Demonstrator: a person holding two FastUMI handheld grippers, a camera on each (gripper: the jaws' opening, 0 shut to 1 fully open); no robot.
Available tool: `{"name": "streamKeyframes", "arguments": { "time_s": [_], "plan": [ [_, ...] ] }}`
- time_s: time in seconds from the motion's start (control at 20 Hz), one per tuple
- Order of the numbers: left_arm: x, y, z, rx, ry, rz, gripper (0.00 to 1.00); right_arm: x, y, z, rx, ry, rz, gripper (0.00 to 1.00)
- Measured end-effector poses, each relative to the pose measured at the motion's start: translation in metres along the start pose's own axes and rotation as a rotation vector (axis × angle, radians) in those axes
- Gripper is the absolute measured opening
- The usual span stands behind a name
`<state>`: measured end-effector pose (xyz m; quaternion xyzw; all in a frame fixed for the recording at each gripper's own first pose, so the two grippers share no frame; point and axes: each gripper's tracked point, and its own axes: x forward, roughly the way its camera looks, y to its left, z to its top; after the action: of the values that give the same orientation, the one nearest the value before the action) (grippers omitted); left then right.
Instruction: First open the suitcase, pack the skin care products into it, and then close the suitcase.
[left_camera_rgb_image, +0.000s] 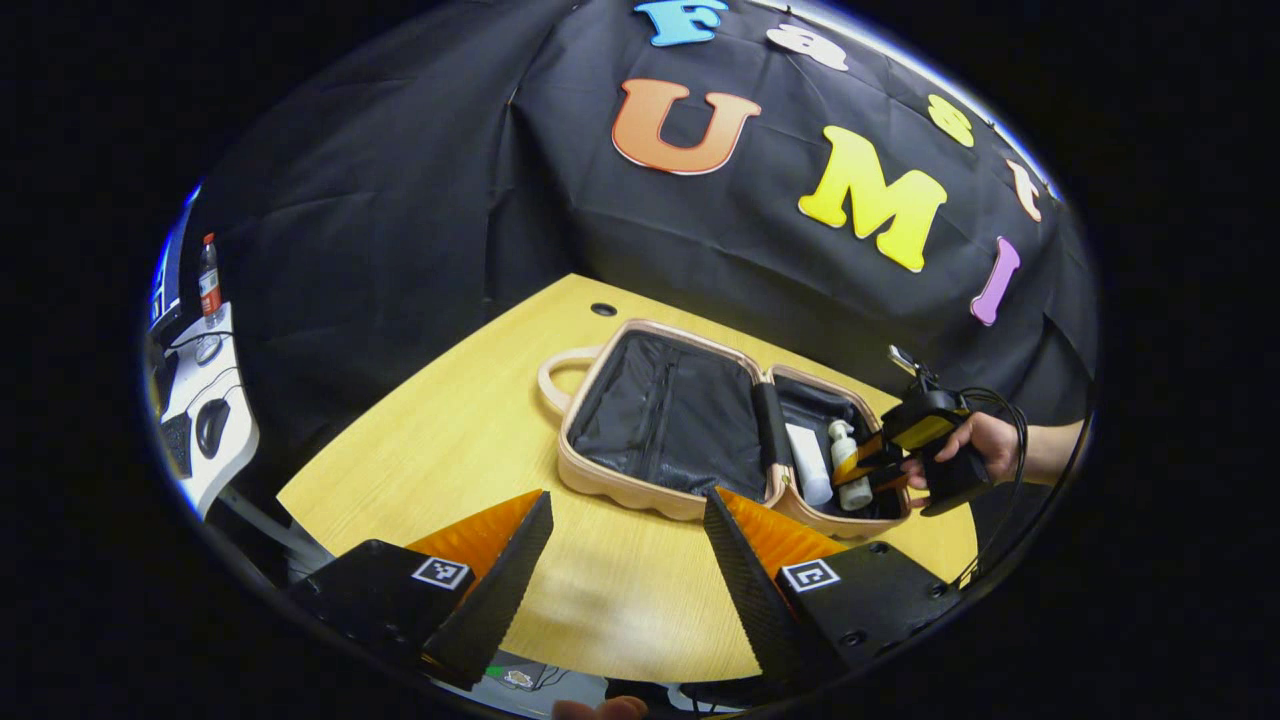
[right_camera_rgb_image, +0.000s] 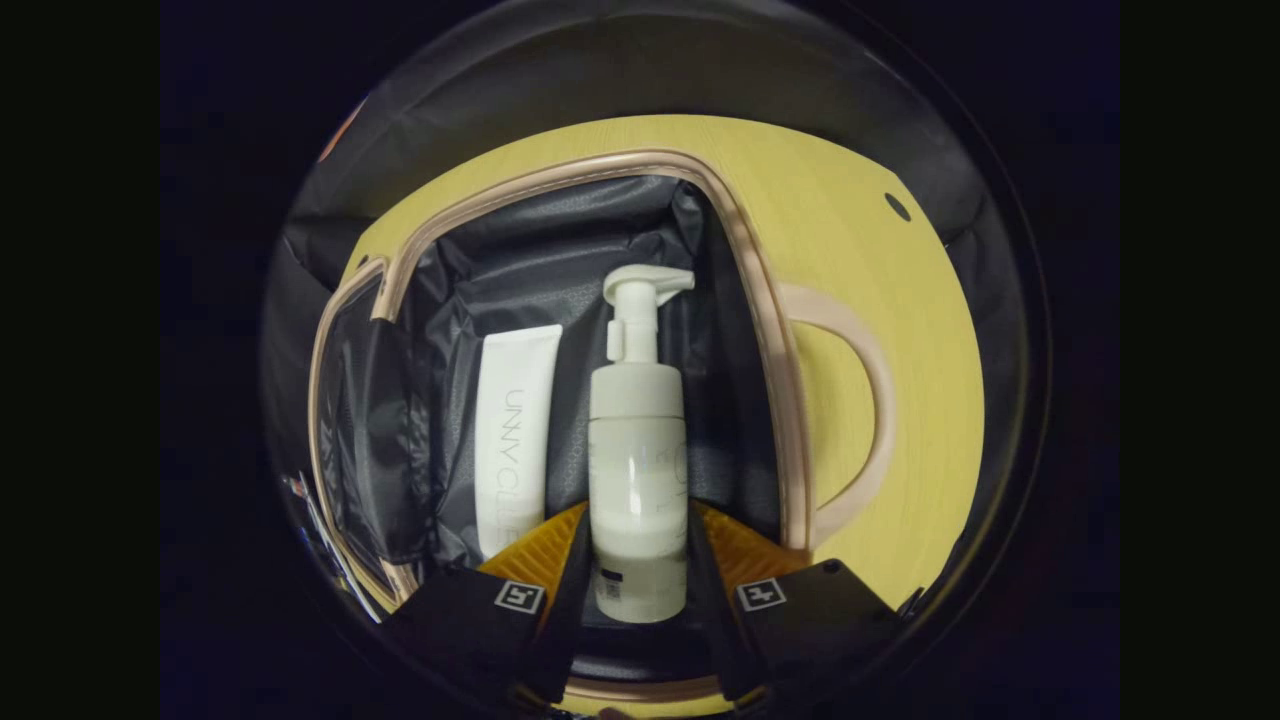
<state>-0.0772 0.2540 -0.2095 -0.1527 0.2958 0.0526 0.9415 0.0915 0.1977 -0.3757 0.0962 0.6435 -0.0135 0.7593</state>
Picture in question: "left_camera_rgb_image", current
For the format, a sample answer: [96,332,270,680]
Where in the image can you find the pink scalloped suitcase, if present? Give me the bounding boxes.
[538,318,914,542]

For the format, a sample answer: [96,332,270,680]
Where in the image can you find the white side desk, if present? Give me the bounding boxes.
[150,300,263,521]

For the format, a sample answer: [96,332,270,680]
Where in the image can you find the white tube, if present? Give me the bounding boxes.
[785,423,835,507]

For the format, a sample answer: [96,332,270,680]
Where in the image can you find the red label drink bottle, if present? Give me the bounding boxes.
[197,232,225,329]

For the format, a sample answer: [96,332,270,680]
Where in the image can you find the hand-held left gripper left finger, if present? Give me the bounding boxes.
[285,490,554,693]

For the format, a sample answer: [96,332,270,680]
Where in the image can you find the black keyboard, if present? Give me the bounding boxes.
[158,412,196,479]

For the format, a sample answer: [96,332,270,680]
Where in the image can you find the black cable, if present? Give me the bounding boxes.
[955,385,1033,593]

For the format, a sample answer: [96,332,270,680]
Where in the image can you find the black computer mouse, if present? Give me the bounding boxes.
[195,398,233,459]

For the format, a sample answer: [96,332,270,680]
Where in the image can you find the white pump bottle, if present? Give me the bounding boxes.
[828,420,875,512]

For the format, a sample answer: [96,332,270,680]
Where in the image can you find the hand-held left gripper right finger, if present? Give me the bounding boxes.
[703,487,963,701]

